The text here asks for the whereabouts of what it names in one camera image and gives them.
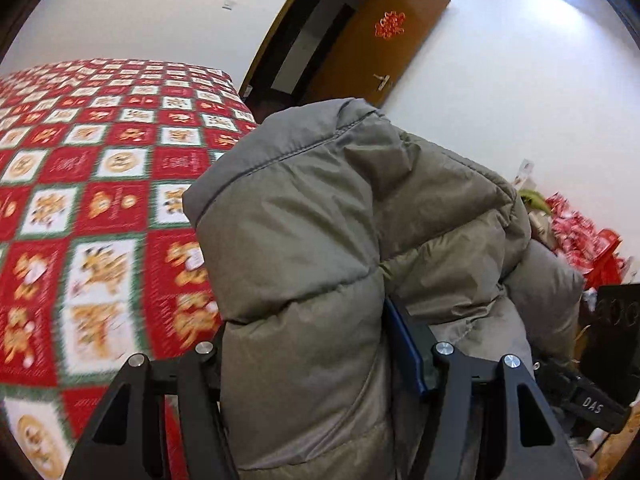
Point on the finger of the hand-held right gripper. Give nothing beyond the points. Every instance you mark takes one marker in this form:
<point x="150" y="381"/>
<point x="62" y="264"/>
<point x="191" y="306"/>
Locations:
<point x="582" y="397"/>

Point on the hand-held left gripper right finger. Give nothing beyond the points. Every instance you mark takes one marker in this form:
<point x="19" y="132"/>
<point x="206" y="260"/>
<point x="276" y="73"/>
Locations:
<point x="406" y="347"/>

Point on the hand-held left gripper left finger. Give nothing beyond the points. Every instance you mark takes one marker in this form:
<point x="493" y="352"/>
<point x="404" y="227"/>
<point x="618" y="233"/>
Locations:
<point x="150" y="395"/>

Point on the grey puffer jacket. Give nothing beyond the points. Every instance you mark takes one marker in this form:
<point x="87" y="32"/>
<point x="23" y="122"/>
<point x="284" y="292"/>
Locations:
<point x="325" y="240"/>

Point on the red printed bags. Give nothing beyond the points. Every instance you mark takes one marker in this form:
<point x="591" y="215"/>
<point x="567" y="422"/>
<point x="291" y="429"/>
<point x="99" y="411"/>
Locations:
<point x="575" y="225"/>

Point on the green cloth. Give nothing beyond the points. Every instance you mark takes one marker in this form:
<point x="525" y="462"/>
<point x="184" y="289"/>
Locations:
<point x="535" y="200"/>

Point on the red printed blanket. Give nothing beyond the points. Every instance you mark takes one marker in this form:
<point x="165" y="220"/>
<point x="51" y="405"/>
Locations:
<point x="100" y="210"/>

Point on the wooden door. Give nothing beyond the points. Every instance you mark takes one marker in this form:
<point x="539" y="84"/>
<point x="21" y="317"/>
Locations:
<point x="360" y="60"/>

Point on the red door decoration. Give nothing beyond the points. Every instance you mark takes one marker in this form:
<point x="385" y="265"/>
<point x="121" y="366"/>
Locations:
<point x="391" y="25"/>

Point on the wooden door frame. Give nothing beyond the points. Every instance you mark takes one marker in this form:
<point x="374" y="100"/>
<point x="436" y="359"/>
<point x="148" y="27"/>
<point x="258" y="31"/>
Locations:
<point x="274" y="35"/>

